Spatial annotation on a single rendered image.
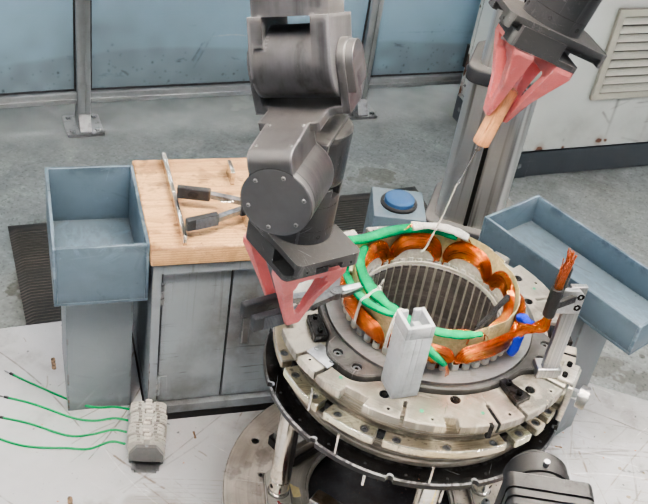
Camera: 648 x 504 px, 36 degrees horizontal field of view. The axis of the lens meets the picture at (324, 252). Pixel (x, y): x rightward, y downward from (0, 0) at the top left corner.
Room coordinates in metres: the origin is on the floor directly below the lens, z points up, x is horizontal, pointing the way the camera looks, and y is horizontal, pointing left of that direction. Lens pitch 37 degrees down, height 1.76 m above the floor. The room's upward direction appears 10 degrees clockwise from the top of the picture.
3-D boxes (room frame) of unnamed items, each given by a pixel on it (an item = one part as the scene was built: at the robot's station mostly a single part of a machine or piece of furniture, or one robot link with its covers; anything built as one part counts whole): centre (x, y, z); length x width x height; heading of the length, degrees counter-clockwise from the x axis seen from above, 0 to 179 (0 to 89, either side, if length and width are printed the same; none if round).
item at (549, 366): (0.76, -0.24, 1.15); 0.03 x 0.02 x 0.12; 103
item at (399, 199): (1.11, -0.09, 1.04); 0.04 x 0.04 x 0.01
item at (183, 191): (0.98, 0.17, 1.09); 0.04 x 0.01 x 0.02; 96
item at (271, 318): (0.68, 0.04, 1.17); 0.04 x 0.01 x 0.02; 127
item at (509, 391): (0.72, -0.20, 1.10); 0.03 x 0.02 x 0.01; 41
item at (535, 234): (1.02, -0.32, 0.92); 0.25 x 0.11 x 0.28; 45
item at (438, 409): (0.82, -0.12, 1.09); 0.32 x 0.32 x 0.01
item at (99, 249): (0.95, 0.28, 0.92); 0.17 x 0.11 x 0.28; 21
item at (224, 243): (1.01, 0.13, 1.05); 0.20 x 0.19 x 0.02; 111
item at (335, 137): (0.70, 0.02, 1.34); 0.07 x 0.06 x 0.07; 169
